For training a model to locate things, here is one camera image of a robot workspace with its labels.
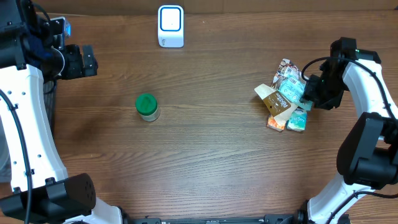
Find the teal snack packet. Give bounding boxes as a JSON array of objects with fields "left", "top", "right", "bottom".
[{"left": 278, "top": 76, "right": 313, "bottom": 111}]

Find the teal tissue pack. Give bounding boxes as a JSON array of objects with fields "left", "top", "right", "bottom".
[{"left": 286, "top": 108, "right": 307, "bottom": 132}]

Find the beige brown snack pouch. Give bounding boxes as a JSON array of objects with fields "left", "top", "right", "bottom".
[{"left": 254, "top": 58, "right": 300, "bottom": 126}]

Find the orange snack pack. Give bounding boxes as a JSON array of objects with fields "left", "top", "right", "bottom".
[{"left": 266, "top": 114, "right": 287, "bottom": 132}]

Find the green lid jar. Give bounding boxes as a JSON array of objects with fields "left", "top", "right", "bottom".
[{"left": 135, "top": 93, "right": 160, "bottom": 122}]

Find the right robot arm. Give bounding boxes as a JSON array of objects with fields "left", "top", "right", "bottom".
[{"left": 282, "top": 37, "right": 397, "bottom": 223}]

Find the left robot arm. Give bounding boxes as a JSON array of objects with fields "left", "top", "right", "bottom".
[{"left": 1, "top": 1, "right": 128, "bottom": 223}]

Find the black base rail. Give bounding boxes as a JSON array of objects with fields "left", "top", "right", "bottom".
[{"left": 129, "top": 215, "right": 294, "bottom": 224}]

